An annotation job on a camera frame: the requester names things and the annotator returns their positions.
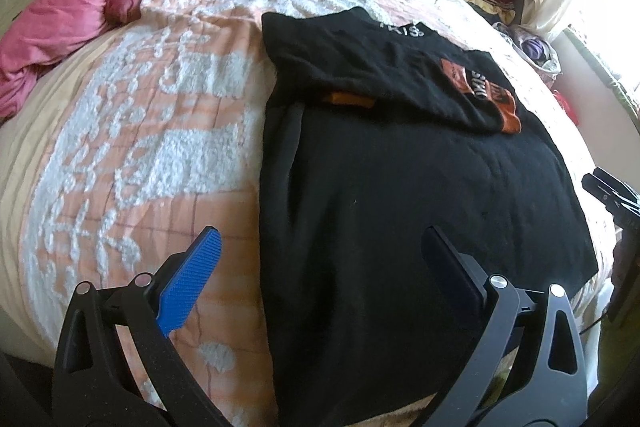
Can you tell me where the purple cloth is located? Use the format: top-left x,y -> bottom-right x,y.
520,38 -> 548,60

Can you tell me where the peach patterned bedspread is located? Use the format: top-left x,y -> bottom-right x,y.
0,0 -> 621,427

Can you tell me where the window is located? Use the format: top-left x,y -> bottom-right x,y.
565,0 -> 640,118

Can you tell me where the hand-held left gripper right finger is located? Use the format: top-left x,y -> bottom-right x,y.
421,225 -> 588,427

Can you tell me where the black t-shirt orange print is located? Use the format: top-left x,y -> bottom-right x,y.
260,7 -> 600,425

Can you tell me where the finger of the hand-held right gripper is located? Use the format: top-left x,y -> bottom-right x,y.
594,167 -> 640,202
581,174 -> 640,228

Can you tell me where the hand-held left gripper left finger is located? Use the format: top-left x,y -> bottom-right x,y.
51,227 -> 223,427

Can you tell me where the red plastic bag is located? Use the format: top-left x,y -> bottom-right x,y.
552,89 -> 581,125

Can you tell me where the floral fabric basket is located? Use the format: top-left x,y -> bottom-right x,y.
492,21 -> 563,92

